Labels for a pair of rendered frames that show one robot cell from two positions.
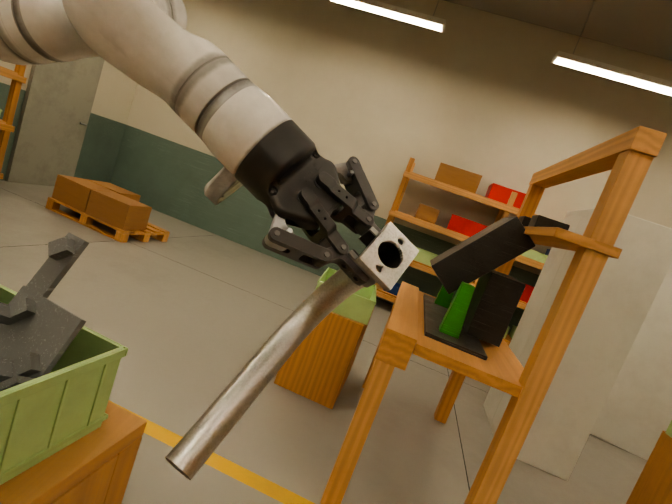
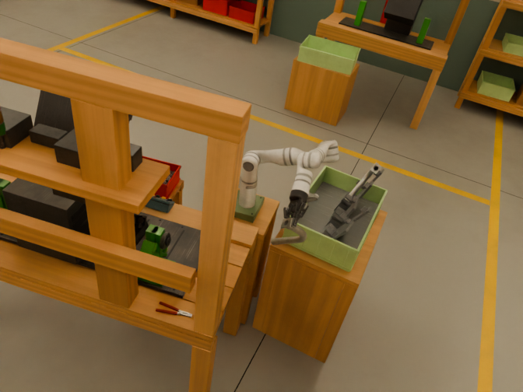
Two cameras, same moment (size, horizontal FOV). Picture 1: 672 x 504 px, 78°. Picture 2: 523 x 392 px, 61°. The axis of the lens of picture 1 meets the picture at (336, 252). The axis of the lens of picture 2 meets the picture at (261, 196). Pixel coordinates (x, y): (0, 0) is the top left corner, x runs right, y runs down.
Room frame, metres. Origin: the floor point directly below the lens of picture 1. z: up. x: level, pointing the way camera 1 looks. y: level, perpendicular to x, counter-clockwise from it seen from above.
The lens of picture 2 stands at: (0.46, -1.39, 2.55)
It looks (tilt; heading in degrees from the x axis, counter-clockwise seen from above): 39 degrees down; 99
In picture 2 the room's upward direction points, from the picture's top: 10 degrees clockwise
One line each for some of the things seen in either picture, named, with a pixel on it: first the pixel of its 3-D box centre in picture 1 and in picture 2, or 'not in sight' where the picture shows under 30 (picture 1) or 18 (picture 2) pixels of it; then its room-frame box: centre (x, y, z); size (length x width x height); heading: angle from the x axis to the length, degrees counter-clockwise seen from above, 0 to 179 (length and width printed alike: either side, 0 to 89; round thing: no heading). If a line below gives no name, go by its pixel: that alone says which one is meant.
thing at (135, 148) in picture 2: not in sight; (118, 153); (-0.25, -0.23, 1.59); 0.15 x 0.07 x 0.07; 0
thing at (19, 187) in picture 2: not in sight; (54, 216); (-0.64, -0.15, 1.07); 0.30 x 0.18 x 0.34; 0
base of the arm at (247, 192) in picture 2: not in sight; (247, 191); (0.09, 0.51, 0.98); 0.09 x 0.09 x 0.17; 3
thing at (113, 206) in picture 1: (113, 209); not in sight; (5.18, 2.86, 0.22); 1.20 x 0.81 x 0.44; 75
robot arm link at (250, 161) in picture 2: not in sight; (250, 168); (0.08, 0.51, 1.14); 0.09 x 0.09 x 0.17; 2
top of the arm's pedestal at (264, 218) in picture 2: not in sight; (245, 211); (0.10, 0.51, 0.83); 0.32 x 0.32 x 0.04; 87
